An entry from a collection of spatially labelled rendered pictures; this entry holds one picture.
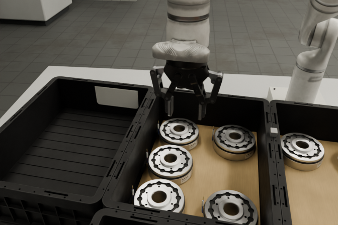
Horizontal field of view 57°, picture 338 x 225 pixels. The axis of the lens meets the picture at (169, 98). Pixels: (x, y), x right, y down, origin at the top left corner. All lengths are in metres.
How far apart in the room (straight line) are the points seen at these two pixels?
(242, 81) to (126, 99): 0.63
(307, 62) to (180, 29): 0.61
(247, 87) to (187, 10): 0.86
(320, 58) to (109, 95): 0.63
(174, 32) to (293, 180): 0.44
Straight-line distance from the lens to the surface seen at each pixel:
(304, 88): 1.09
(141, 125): 0.71
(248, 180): 0.74
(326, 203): 0.76
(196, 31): 0.51
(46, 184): 0.77
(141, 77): 1.37
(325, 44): 1.02
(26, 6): 4.26
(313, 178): 0.80
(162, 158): 0.72
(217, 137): 0.79
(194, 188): 0.71
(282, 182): 0.62
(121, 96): 0.88
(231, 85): 1.33
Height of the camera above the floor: 1.37
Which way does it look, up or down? 33 degrees down
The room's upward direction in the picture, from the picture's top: straight up
